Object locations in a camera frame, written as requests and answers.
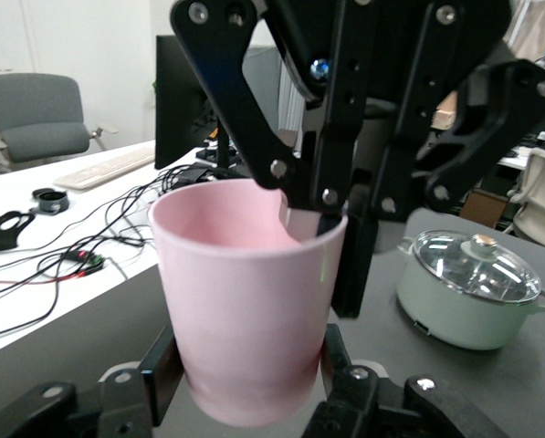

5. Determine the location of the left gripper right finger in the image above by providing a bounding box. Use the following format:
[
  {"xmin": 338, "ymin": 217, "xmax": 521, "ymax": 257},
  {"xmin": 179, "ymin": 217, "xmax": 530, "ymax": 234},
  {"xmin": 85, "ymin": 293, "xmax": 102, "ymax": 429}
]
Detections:
[{"xmin": 301, "ymin": 323, "xmax": 510, "ymax": 438}]

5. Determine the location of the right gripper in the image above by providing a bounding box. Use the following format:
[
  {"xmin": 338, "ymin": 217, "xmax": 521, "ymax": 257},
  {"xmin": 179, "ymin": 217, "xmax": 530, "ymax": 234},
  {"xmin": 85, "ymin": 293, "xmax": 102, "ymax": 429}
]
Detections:
[{"xmin": 170, "ymin": 0, "xmax": 383, "ymax": 239}]

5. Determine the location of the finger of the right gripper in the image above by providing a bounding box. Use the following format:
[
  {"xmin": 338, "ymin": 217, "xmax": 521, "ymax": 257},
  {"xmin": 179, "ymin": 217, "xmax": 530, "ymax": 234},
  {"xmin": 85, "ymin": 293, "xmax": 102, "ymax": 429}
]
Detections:
[{"xmin": 330, "ymin": 0, "xmax": 545, "ymax": 319}]

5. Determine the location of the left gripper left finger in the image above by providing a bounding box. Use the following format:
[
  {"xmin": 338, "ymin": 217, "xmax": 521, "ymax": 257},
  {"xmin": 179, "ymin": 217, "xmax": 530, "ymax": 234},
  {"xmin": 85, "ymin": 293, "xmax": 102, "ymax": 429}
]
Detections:
[{"xmin": 0, "ymin": 323, "xmax": 182, "ymax": 438}]

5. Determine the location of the pink plastic cup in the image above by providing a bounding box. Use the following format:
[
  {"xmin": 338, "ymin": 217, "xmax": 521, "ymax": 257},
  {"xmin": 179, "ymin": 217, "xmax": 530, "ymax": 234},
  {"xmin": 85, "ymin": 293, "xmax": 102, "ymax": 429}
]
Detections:
[{"xmin": 147, "ymin": 178, "xmax": 350, "ymax": 429}]

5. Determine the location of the brown cardboard box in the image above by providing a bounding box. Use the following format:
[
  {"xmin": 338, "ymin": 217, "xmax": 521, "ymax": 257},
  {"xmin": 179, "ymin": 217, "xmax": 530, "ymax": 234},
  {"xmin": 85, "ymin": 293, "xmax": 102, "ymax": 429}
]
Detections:
[
  {"xmin": 458, "ymin": 189, "xmax": 513, "ymax": 229},
  {"xmin": 429, "ymin": 90, "xmax": 460, "ymax": 133}
]

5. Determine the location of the black computer monitor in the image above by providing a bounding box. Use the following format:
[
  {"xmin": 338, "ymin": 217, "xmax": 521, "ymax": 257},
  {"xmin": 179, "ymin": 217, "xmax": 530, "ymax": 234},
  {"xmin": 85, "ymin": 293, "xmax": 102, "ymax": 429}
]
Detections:
[{"xmin": 155, "ymin": 34, "xmax": 236, "ymax": 171}]

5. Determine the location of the white ribbed panel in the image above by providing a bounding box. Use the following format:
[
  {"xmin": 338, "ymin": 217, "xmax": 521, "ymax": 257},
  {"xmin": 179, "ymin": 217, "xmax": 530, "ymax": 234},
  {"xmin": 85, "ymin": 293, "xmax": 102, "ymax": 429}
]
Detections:
[{"xmin": 277, "ymin": 45, "xmax": 321, "ymax": 138}]

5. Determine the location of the white desk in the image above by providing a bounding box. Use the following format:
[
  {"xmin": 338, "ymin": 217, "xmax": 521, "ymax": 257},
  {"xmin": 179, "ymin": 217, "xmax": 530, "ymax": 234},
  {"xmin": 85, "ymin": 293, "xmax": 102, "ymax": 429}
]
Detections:
[
  {"xmin": 499, "ymin": 130, "xmax": 545, "ymax": 171},
  {"xmin": 0, "ymin": 139, "xmax": 236, "ymax": 360}
]

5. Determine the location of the pale green cooking pot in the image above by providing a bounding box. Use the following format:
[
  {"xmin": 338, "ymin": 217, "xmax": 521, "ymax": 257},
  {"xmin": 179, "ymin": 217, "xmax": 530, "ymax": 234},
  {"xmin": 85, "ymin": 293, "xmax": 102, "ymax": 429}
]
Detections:
[{"xmin": 395, "ymin": 230, "xmax": 545, "ymax": 351}]

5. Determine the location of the black power adapter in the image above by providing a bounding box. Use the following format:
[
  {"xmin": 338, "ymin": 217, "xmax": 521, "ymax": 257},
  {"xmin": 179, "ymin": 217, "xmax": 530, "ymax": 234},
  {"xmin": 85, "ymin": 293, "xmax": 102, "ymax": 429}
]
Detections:
[{"xmin": 173, "ymin": 162, "xmax": 236, "ymax": 183}]

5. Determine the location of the beige office chair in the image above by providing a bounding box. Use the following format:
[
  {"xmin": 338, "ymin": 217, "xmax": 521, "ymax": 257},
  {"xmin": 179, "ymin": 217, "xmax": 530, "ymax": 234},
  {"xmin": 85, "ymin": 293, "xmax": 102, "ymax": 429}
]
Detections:
[{"xmin": 508, "ymin": 145, "xmax": 545, "ymax": 251}]

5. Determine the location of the small LED circuit board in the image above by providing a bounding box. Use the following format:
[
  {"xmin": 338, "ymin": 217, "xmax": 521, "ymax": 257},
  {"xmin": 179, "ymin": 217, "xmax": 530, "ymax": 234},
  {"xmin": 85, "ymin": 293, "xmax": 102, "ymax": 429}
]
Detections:
[{"xmin": 64, "ymin": 248, "xmax": 107, "ymax": 271}]

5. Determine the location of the glass lid pale knob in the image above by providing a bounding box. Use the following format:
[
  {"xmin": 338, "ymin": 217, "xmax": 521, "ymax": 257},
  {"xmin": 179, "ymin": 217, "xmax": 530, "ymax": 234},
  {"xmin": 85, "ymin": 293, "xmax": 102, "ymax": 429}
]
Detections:
[{"xmin": 411, "ymin": 230, "xmax": 543, "ymax": 306}]

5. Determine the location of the white keyboard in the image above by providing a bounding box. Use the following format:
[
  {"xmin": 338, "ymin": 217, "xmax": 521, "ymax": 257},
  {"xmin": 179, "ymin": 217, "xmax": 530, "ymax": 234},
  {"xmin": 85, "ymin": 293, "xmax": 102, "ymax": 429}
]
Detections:
[{"xmin": 52, "ymin": 148, "xmax": 157, "ymax": 191}]

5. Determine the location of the beige curtain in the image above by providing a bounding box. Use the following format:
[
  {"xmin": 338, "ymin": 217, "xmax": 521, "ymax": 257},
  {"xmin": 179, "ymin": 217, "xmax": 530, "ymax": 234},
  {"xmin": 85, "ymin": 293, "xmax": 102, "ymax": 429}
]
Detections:
[{"xmin": 511, "ymin": 0, "xmax": 545, "ymax": 63}]

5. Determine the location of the grey office chair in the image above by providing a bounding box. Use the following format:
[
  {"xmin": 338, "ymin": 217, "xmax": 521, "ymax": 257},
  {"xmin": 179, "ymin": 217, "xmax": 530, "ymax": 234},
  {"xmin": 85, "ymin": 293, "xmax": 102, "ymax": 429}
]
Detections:
[{"xmin": 0, "ymin": 72, "xmax": 119, "ymax": 171}]

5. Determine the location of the black tape roll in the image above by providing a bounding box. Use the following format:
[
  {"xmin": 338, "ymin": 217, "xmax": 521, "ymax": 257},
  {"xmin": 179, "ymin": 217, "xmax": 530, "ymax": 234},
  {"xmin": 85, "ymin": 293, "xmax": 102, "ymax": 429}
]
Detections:
[{"xmin": 30, "ymin": 187, "xmax": 69, "ymax": 215}]

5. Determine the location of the black desk cable tangle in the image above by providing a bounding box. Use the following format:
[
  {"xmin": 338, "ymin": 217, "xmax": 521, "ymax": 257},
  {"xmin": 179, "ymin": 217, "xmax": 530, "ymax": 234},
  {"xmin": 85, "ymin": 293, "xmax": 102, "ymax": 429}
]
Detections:
[{"xmin": 0, "ymin": 163, "xmax": 209, "ymax": 352}]

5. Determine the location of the thin red cable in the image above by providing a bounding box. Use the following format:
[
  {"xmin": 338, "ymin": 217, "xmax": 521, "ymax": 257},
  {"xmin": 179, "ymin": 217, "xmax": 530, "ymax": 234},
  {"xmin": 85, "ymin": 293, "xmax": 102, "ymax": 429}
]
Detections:
[{"xmin": 0, "ymin": 266, "xmax": 104, "ymax": 287}]

